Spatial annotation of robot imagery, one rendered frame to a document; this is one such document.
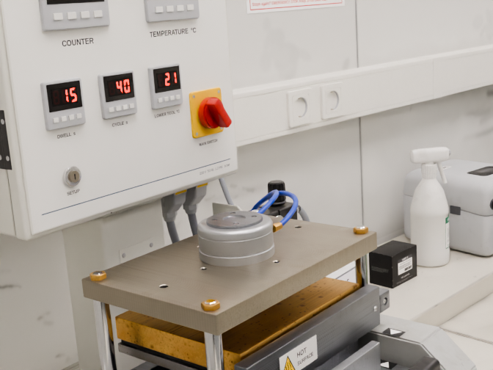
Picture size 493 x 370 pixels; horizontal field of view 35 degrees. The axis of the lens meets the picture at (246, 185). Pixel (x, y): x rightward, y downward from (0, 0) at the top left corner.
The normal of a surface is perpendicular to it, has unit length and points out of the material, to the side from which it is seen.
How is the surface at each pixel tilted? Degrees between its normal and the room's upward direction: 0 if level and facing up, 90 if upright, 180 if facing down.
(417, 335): 0
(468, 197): 86
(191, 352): 90
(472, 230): 90
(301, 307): 0
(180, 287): 0
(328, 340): 90
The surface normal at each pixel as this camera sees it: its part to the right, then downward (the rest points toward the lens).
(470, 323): -0.07, -0.97
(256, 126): 0.71, 0.11
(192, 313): -0.63, 0.22
